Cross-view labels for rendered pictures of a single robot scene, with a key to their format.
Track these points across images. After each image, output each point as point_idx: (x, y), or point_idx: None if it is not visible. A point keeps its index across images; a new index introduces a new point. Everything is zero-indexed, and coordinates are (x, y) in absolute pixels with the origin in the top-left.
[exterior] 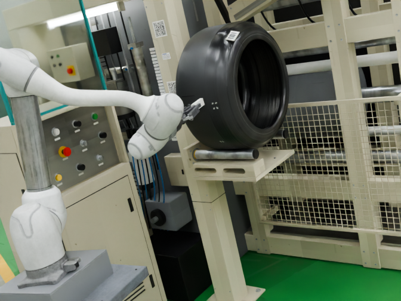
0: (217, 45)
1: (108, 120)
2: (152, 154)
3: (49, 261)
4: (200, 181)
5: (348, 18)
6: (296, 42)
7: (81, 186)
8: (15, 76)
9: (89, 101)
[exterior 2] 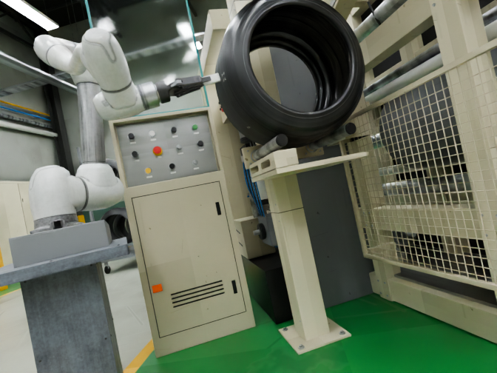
0: (237, 12)
1: (211, 132)
2: (113, 113)
3: (41, 215)
4: (271, 189)
5: None
6: (397, 29)
7: (166, 180)
8: (40, 51)
9: (71, 62)
